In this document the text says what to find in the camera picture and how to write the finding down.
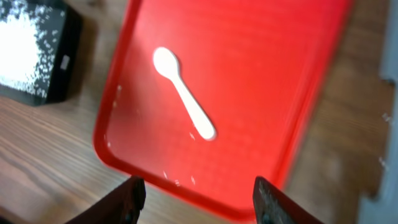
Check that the black tray with rice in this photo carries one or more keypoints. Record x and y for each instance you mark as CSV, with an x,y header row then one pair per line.
x,y
39,42

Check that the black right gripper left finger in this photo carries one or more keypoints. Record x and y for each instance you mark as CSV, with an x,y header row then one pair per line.
x,y
123,205

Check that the red plastic tray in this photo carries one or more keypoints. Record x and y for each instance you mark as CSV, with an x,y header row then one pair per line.
x,y
254,67

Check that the grey dishwasher rack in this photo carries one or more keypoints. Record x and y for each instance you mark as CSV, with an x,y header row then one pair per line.
x,y
383,207

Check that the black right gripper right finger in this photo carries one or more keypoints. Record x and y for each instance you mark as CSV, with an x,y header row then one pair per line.
x,y
272,206

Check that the white plastic spoon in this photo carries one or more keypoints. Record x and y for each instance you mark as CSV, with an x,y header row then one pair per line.
x,y
167,65

